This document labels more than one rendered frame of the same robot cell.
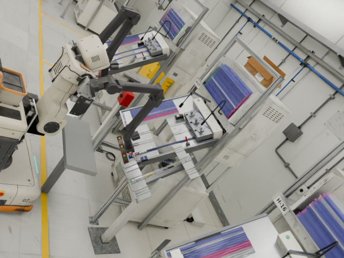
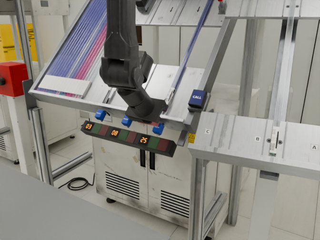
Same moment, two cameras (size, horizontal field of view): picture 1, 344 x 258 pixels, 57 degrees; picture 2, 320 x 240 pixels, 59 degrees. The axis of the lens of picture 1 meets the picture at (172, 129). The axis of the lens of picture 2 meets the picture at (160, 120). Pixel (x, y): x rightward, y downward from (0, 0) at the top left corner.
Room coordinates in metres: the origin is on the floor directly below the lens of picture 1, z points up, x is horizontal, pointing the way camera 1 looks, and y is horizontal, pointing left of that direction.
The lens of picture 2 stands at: (1.52, 0.38, 1.01)
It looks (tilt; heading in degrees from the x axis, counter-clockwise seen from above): 20 degrees down; 340
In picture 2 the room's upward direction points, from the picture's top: straight up
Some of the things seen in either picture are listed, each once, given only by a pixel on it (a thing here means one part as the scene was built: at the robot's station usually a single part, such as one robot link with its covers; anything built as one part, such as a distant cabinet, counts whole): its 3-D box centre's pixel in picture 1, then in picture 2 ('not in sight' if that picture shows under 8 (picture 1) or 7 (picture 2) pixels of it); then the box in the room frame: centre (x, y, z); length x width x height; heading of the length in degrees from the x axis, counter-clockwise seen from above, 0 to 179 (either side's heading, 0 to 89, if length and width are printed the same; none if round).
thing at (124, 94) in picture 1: (110, 118); (22, 135); (3.12, 0.59, 0.39); 0.24 x 0.24 x 0.78; 40
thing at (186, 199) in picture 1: (155, 181); (178, 145); (2.87, -0.22, 0.31); 0.70 x 0.65 x 0.62; 40
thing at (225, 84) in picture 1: (229, 91); not in sight; (2.74, -0.17, 1.52); 0.51 x 0.13 x 0.27; 40
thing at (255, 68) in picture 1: (266, 73); not in sight; (3.02, -0.33, 1.82); 0.68 x 0.30 x 0.20; 40
